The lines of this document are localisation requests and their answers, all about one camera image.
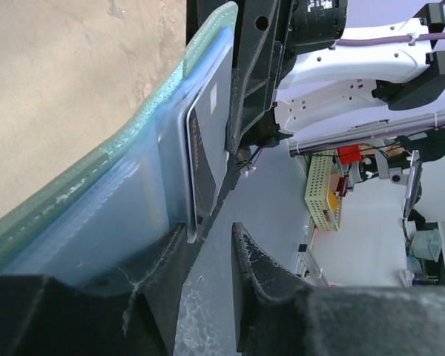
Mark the seated person in black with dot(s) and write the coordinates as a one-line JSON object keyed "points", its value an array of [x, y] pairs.
{"points": [[430, 144]]}

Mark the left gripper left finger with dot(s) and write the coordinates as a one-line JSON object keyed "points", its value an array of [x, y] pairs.
{"points": [[128, 310]]}

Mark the green card holder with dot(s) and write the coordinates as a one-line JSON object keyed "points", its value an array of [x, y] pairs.
{"points": [[94, 166]]}

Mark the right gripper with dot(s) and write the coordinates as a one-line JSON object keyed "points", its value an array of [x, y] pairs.
{"points": [[241, 52]]}

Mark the perforated cream crate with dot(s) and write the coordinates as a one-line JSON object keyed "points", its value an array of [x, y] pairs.
{"points": [[323, 204]]}

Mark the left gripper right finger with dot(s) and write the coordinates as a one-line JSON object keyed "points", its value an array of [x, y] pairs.
{"points": [[278, 313]]}

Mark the light blue basket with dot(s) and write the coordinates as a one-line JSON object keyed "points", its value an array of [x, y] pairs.
{"points": [[426, 244]]}

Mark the red crate in background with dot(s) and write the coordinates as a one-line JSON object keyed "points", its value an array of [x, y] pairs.
{"points": [[349, 154]]}

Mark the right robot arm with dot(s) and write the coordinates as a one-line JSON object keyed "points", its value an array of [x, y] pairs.
{"points": [[293, 64]]}

